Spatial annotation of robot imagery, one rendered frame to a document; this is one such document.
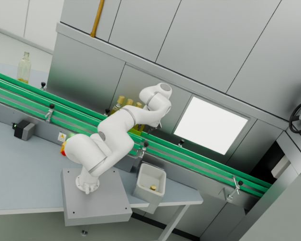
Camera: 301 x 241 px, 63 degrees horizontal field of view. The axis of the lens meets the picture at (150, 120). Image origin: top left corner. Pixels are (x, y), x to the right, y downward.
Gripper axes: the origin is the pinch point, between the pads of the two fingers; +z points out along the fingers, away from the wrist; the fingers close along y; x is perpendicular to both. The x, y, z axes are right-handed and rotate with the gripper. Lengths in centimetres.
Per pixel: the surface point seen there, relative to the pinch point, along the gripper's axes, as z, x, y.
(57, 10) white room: 126, -318, 200
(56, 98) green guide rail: 31, -26, 59
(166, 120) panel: 21.4, -37.8, -14.3
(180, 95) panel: 1.3, -43.1, -15.7
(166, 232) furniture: 86, 6, -48
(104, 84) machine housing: 17, -42, 34
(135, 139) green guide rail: 28.3, -16.9, 0.5
